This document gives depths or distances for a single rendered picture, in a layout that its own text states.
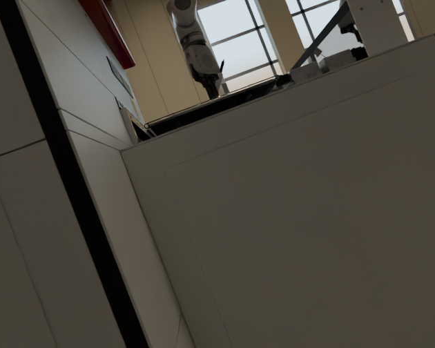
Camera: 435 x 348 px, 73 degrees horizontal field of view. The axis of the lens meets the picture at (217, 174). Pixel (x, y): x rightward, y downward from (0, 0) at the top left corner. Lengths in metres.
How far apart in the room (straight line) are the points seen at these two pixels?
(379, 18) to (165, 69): 3.11
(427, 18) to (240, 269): 4.45
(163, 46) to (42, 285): 3.54
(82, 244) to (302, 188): 0.37
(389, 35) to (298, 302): 0.57
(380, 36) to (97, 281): 0.68
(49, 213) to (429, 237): 0.62
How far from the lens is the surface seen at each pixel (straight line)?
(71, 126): 0.37
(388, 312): 0.66
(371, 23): 0.76
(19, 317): 0.40
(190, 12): 1.00
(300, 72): 0.87
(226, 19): 3.90
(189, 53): 1.01
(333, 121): 0.59
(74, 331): 0.38
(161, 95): 3.61
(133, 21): 3.99
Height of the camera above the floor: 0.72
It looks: level
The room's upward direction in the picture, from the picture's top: 21 degrees counter-clockwise
